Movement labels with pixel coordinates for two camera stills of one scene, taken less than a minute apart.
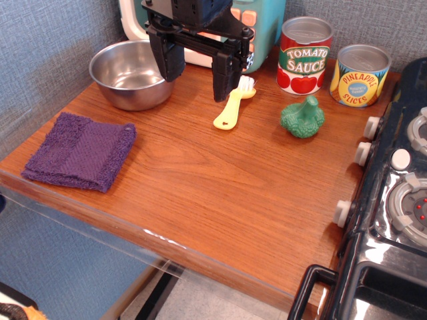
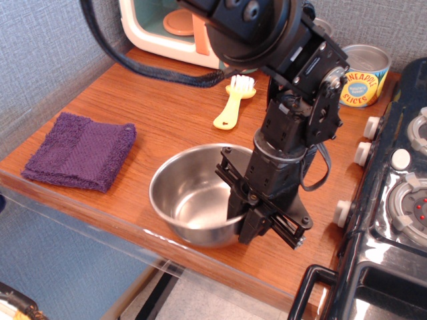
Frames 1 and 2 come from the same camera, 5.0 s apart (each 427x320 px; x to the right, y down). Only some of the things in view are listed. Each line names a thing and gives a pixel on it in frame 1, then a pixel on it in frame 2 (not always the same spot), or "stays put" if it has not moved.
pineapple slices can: (359, 75) stays put
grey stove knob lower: (341, 213) stays put
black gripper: (209, 27) to (267, 181)
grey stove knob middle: (362, 153) stays put
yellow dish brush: (245, 90) stays put
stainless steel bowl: (128, 75) to (190, 198)
